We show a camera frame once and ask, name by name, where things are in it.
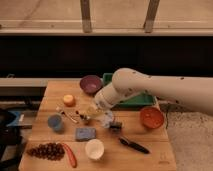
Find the yellow banana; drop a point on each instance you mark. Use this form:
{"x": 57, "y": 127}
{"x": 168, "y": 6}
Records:
{"x": 93, "y": 112}

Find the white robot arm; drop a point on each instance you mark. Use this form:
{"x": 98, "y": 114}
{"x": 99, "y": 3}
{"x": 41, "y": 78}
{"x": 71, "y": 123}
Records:
{"x": 195, "y": 93}

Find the small metal cup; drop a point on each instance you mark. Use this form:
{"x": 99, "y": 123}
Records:
{"x": 86, "y": 119}

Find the blue plastic cup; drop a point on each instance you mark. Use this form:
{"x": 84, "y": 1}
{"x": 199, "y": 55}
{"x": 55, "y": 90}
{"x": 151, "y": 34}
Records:
{"x": 55, "y": 123}

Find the white paper cup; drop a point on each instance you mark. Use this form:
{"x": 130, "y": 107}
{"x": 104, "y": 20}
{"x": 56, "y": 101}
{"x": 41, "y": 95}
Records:
{"x": 94, "y": 149}

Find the purple bowl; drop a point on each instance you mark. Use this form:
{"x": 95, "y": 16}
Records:
{"x": 90, "y": 84}

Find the crumpled blue-grey cloth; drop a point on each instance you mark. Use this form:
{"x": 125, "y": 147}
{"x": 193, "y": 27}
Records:
{"x": 106, "y": 118}

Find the green plastic tray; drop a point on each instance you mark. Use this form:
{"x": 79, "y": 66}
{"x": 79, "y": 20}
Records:
{"x": 140, "y": 100}

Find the small orange fruit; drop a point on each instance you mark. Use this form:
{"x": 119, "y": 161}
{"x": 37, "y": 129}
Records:
{"x": 69, "y": 100}

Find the blue sponge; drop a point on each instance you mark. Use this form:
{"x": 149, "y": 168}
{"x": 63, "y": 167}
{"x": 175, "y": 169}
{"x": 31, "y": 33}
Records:
{"x": 85, "y": 134}

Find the red bowl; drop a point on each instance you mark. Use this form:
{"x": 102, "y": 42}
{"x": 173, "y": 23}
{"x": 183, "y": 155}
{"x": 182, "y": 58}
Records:
{"x": 151, "y": 117}

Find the red chili pepper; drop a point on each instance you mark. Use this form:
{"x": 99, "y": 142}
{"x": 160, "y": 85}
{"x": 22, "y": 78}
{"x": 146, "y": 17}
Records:
{"x": 71, "y": 156}

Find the bunch of dark grapes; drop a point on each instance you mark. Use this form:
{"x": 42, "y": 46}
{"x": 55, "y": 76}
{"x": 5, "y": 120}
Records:
{"x": 49, "y": 151}

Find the black and blue chair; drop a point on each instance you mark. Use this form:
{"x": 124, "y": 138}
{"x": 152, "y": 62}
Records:
{"x": 9, "y": 135}

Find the metal spoon wooden handle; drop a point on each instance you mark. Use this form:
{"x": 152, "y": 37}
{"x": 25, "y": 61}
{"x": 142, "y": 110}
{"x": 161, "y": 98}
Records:
{"x": 62, "y": 112}

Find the black handled knife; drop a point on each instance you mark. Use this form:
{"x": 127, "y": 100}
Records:
{"x": 133, "y": 145}

